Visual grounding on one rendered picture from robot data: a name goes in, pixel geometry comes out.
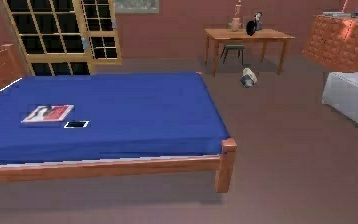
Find grey and white floor object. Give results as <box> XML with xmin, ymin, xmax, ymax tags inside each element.
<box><xmin>240</xmin><ymin>67</ymin><xmax>259</xmax><ymax>89</ymax></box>

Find dark grey stool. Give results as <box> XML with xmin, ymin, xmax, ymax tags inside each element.
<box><xmin>219</xmin><ymin>43</ymin><xmax>246</xmax><ymax>66</ymax></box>

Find wooden desk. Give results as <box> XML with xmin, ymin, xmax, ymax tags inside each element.
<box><xmin>204</xmin><ymin>27</ymin><xmax>296</xmax><ymax>78</ymax></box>

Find black phone with white rim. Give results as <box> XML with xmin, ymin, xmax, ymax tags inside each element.
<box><xmin>63</xmin><ymin>120</ymin><xmax>90</xmax><ymax>129</ymax></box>

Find tan vase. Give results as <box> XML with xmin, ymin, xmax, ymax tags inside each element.
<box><xmin>230</xmin><ymin>0</ymin><xmax>243</xmax><ymax>33</ymax></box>

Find black round desk lamp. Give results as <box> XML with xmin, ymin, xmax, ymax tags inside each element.
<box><xmin>245</xmin><ymin>11</ymin><xmax>264</xmax><ymax>37</ymax></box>

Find red and white book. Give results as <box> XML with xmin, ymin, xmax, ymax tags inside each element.
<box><xmin>21</xmin><ymin>104</ymin><xmax>75</xmax><ymax>124</ymax></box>

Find white box furniture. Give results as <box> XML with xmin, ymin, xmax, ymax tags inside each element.
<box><xmin>321</xmin><ymin>71</ymin><xmax>358</xmax><ymax>136</ymax></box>

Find orange wooden chest of drawers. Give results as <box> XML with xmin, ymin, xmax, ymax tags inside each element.
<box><xmin>301</xmin><ymin>13</ymin><xmax>358</xmax><ymax>73</ymax></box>

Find grey flat book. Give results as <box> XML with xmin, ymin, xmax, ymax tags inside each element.
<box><xmin>321</xmin><ymin>11</ymin><xmax>352</xmax><ymax>19</ymax></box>

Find blue bed with wooden frame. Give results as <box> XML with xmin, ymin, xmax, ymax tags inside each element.
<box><xmin>0</xmin><ymin>43</ymin><xmax>238</xmax><ymax>194</ymax></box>

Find framed green wall picture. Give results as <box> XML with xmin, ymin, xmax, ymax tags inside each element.
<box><xmin>113</xmin><ymin>0</ymin><xmax>160</xmax><ymax>15</ymax></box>

